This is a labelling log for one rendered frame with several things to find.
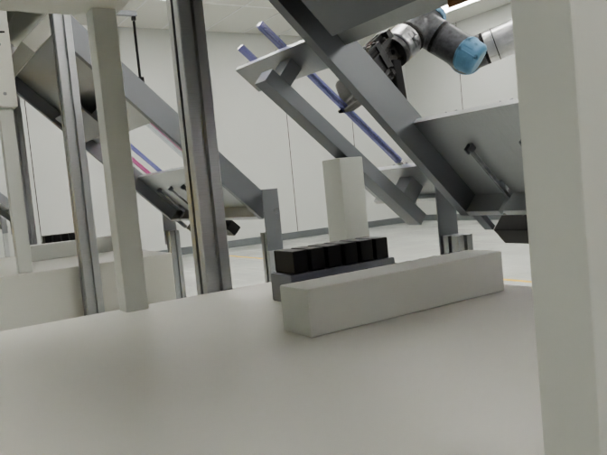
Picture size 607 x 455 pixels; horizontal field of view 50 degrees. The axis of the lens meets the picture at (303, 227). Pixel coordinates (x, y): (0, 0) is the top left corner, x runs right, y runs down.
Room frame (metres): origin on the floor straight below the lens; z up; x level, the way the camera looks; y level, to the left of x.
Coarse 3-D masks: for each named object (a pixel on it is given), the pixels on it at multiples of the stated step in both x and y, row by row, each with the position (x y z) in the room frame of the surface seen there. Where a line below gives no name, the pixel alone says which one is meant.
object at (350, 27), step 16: (304, 0) 0.95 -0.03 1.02; (320, 0) 0.93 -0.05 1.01; (336, 0) 0.91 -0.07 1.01; (352, 0) 0.89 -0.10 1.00; (368, 0) 0.88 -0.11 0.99; (384, 0) 0.86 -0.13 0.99; (400, 0) 0.84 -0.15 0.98; (416, 0) 0.88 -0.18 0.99; (432, 0) 0.87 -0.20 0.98; (320, 16) 0.96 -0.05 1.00; (336, 16) 0.94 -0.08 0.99; (352, 16) 0.92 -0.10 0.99; (368, 16) 0.90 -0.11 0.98; (384, 16) 0.94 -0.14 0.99; (400, 16) 0.92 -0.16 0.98; (416, 16) 0.91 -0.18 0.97; (336, 32) 0.97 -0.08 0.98; (352, 32) 1.01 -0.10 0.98; (368, 32) 0.99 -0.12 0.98
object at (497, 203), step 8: (512, 192) 1.11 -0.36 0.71; (520, 192) 1.10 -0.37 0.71; (472, 200) 1.18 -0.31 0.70; (480, 200) 1.16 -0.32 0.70; (488, 200) 1.15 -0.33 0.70; (496, 200) 1.13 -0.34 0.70; (504, 200) 1.12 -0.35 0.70; (512, 200) 1.10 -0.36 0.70; (520, 200) 1.08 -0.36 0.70; (472, 208) 1.16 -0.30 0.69; (480, 208) 1.15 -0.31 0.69; (488, 208) 1.13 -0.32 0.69; (496, 208) 1.12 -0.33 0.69; (504, 208) 1.10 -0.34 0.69; (512, 208) 1.09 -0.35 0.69; (520, 208) 1.07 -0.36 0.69
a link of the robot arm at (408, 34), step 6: (402, 24) 1.44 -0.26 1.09; (396, 30) 1.43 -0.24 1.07; (402, 30) 1.42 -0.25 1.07; (408, 30) 1.42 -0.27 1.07; (414, 30) 1.43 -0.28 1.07; (402, 36) 1.41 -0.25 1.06; (408, 36) 1.41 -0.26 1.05; (414, 36) 1.42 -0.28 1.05; (408, 42) 1.41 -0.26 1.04; (414, 42) 1.42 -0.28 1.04; (420, 42) 1.44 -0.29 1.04; (408, 48) 1.42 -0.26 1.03; (414, 48) 1.42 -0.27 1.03; (414, 54) 1.44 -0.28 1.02; (408, 60) 1.45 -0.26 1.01
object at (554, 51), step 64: (0, 0) 0.76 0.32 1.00; (64, 0) 0.78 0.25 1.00; (128, 0) 0.80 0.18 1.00; (512, 0) 0.29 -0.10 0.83; (576, 0) 0.27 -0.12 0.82; (576, 64) 0.27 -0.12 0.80; (128, 128) 0.83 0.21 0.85; (576, 128) 0.27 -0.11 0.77; (128, 192) 0.82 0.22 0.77; (576, 192) 0.27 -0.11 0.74; (128, 256) 0.82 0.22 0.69; (576, 256) 0.27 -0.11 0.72; (576, 320) 0.27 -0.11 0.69; (576, 384) 0.27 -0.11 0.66; (576, 448) 0.27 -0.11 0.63
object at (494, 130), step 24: (432, 120) 1.08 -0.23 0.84; (456, 120) 1.04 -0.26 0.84; (480, 120) 1.01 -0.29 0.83; (504, 120) 0.98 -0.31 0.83; (456, 144) 1.09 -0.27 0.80; (480, 144) 1.06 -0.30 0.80; (504, 144) 1.02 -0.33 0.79; (456, 168) 1.15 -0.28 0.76; (480, 168) 1.11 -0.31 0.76; (504, 168) 1.07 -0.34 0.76; (480, 192) 1.17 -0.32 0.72
